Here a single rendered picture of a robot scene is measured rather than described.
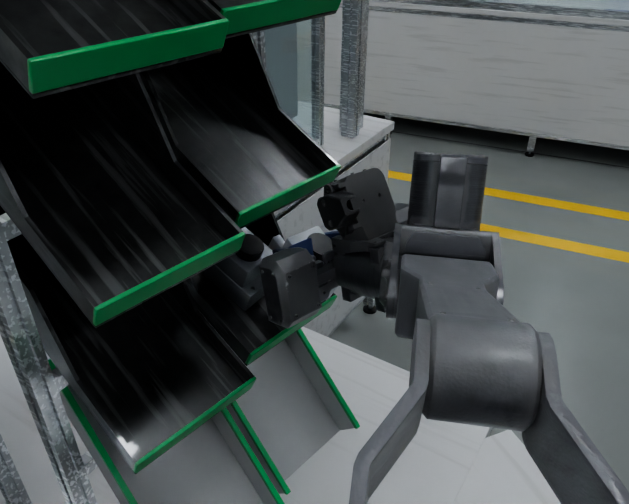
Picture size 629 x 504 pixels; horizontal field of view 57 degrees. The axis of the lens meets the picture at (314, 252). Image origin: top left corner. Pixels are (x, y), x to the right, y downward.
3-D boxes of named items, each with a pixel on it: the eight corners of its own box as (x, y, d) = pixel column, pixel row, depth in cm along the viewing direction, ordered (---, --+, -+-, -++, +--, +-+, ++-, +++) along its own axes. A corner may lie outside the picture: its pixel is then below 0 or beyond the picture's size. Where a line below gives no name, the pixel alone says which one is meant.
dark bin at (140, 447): (251, 389, 56) (270, 353, 51) (134, 475, 48) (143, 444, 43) (90, 198, 64) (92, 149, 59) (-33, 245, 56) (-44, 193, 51)
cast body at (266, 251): (270, 290, 65) (286, 253, 60) (244, 312, 62) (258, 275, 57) (217, 243, 67) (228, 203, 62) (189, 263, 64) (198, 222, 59)
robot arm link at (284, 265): (473, 270, 56) (470, 209, 54) (335, 352, 44) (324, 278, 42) (406, 257, 62) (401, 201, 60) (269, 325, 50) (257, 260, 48)
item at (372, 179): (417, 240, 51) (412, 166, 49) (361, 266, 47) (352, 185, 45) (367, 231, 55) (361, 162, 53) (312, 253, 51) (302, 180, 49)
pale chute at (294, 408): (340, 429, 77) (360, 426, 74) (269, 494, 69) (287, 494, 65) (231, 249, 77) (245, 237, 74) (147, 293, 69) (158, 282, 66)
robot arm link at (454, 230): (499, 335, 38) (522, 153, 36) (376, 322, 39) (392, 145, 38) (478, 299, 49) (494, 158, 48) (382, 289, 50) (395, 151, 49)
